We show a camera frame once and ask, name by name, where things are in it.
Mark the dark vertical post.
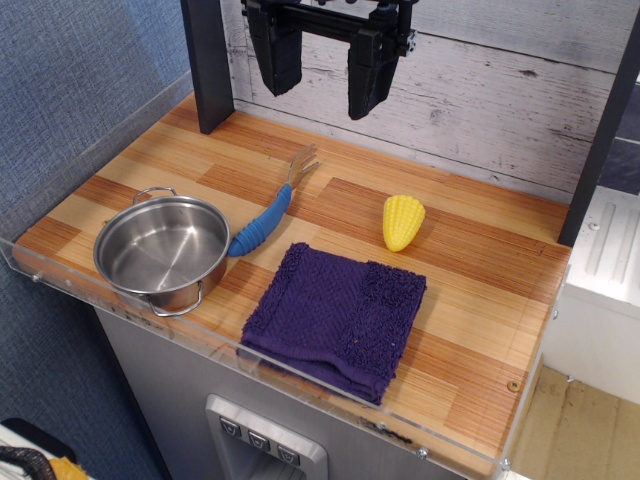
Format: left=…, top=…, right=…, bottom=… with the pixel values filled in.
left=558, top=11, right=639, bottom=247
left=180, top=0, right=235, bottom=134

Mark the clear acrylic table guard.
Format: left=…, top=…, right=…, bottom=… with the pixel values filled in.
left=10, top=70, right=569, bottom=479

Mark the purple cloth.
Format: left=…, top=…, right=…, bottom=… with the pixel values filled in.
left=241, top=243, right=427, bottom=405

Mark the fork with blue handle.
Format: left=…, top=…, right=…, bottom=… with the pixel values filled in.
left=228, top=144, right=319, bottom=257

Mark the grey toy fridge cabinet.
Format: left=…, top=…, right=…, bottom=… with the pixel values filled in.
left=98, top=310, right=457, bottom=479

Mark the yellow toy corn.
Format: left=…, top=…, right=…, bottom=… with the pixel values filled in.
left=383, top=195, right=426, bottom=252

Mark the white toy sink unit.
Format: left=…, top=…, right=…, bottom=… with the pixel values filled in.
left=542, top=186, right=639, bottom=403

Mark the yellow object at corner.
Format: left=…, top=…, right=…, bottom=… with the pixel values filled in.
left=49, top=457, right=91, bottom=480

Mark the silver dispenser button panel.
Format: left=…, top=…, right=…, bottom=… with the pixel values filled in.
left=205, top=394, right=329, bottom=479

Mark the dark left vertical post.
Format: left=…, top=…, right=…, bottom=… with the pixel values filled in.
left=180, top=0, right=235, bottom=134

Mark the black braided cable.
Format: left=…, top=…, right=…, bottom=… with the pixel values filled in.
left=0, top=446, right=55, bottom=480

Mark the stainless steel pot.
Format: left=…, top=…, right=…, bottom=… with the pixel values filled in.
left=93, top=186, right=231, bottom=317

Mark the dark right vertical post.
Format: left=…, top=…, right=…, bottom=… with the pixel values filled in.
left=558, top=11, right=639, bottom=247

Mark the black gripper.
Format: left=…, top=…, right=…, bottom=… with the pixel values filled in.
left=242, top=1, right=416, bottom=120

